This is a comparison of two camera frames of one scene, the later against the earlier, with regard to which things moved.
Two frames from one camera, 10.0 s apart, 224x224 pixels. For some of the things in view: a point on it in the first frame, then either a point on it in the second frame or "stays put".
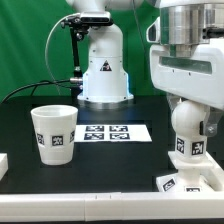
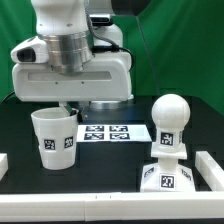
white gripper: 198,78 to 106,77
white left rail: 3,165 stays put
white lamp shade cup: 55,126 stays put
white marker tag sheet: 112,133 stays put
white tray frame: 114,206 stays put
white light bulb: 190,144 to 170,113
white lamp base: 195,175 to 167,176
